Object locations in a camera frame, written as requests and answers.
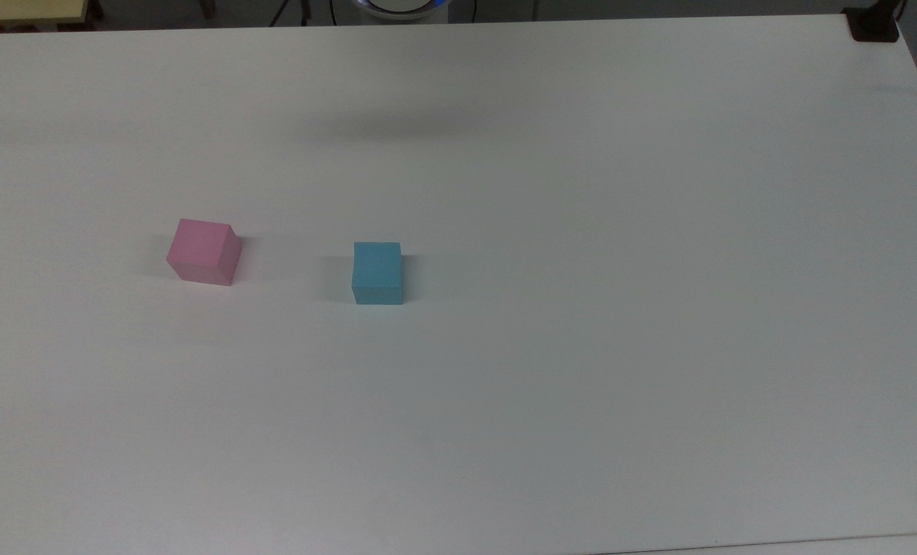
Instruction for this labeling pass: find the blue cube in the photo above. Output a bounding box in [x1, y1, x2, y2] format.
[351, 241, 405, 306]

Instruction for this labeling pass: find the black table clamp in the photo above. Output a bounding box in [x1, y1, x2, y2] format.
[842, 0, 908, 44]

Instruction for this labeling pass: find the yellow wooden table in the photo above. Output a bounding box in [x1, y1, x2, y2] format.
[0, 0, 91, 32]

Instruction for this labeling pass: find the pink cube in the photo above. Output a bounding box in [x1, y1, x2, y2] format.
[166, 218, 243, 288]

